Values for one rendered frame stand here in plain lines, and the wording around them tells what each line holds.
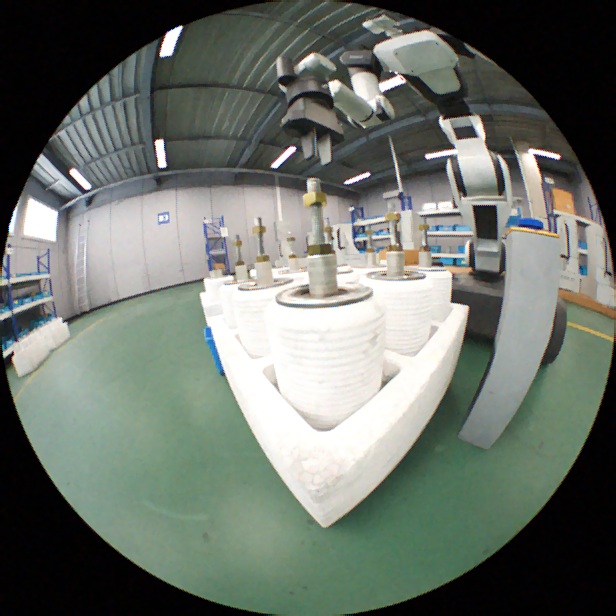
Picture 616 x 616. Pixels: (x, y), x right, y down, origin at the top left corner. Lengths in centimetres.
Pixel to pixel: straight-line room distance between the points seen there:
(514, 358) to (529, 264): 11
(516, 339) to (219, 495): 43
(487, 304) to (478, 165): 38
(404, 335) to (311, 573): 30
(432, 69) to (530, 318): 73
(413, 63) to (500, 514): 99
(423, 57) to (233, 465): 108
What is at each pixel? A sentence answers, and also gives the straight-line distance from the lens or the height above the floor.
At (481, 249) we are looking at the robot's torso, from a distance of 78.
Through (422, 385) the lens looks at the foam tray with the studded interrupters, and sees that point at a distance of 16.
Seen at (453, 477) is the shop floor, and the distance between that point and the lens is 34.
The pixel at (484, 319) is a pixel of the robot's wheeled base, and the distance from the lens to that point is 61.
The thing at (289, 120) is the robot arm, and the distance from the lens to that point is 35.
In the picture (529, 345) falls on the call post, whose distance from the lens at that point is 27.
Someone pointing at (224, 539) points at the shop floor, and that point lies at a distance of 31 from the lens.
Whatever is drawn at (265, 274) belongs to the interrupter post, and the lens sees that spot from 23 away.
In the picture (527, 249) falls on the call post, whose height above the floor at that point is 29.
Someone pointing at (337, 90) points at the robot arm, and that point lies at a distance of 54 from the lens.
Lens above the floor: 28
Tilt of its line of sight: 16 degrees down
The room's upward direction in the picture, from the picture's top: 6 degrees counter-clockwise
